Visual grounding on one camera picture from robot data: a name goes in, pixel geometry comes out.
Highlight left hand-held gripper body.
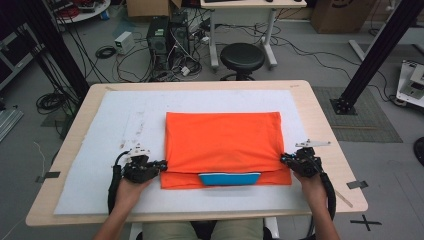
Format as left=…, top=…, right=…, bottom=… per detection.
left=121, top=143, right=160, bottom=184

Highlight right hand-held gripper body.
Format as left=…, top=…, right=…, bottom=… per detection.
left=289, top=139, right=332, bottom=178

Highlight orange polo shirt blue collar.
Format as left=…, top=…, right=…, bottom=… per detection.
left=159, top=111, right=294, bottom=190

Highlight person's left hand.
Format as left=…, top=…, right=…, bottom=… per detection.
left=114, top=177, right=154, bottom=211

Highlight person's right hand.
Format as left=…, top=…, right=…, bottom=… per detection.
left=293, top=171, right=327, bottom=209

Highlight light wooden table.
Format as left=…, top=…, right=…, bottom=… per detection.
left=25, top=79, right=369, bottom=228

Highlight white foam mat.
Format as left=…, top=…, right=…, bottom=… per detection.
left=54, top=89, right=313, bottom=216

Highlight grey tape piece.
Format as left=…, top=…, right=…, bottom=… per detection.
left=35, top=171, right=62, bottom=184
left=346, top=179, right=370, bottom=190

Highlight white table leg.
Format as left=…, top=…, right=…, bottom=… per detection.
left=264, top=217, right=281, bottom=240
left=128, top=222, right=144, bottom=240

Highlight person's legs in beige trousers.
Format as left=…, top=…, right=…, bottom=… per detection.
left=142, top=218, right=264, bottom=240

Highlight grey floor mat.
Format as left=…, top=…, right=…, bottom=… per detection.
left=312, top=86, right=403, bottom=144

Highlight black chair seat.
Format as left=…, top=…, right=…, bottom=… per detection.
left=189, top=220, right=218, bottom=240

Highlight black round stool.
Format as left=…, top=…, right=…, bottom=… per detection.
left=219, top=42, right=266, bottom=82

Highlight black round object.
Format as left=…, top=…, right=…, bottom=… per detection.
left=412, top=136, right=424, bottom=168

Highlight black computer tower green label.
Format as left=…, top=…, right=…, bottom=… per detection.
left=146, top=16, right=170, bottom=72

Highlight white side desk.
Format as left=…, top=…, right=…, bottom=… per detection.
left=348, top=26, right=424, bottom=63

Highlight white box device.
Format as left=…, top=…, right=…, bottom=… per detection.
left=114, top=30, right=136, bottom=56

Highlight black metal pillar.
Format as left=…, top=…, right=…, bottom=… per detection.
left=329, top=0, right=424, bottom=116
left=18, top=0, right=91, bottom=101

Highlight white machine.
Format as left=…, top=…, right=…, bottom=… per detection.
left=395, top=59, right=424, bottom=110

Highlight cardboard box with black logo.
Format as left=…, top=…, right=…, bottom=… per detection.
left=309, top=0, right=377, bottom=35

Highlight open cardboard box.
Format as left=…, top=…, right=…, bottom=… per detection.
left=125, top=0, right=183, bottom=18

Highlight round white table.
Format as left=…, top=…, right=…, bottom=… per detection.
left=49, top=0, right=112, bottom=25

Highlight grey metal rack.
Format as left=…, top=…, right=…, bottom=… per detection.
left=0, top=31, right=45, bottom=92

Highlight black sleeved cable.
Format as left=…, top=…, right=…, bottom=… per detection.
left=308, top=171, right=337, bottom=240
left=107, top=150, right=131, bottom=215

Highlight tangle of floor cables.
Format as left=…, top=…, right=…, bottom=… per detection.
left=114, top=19, right=214, bottom=83

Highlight long black floor cable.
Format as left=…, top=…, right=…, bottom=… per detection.
left=273, top=31, right=398, bottom=103

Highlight large coiled black cable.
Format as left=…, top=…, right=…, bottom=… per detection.
left=35, top=91, right=70, bottom=115

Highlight small coiled black cable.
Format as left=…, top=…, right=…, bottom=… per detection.
left=94, top=45, right=118, bottom=61

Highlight aluminium rail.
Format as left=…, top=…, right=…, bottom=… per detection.
left=0, top=107, right=25, bottom=143

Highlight red cable bundle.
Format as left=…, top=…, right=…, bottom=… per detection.
left=55, top=5, right=82, bottom=20

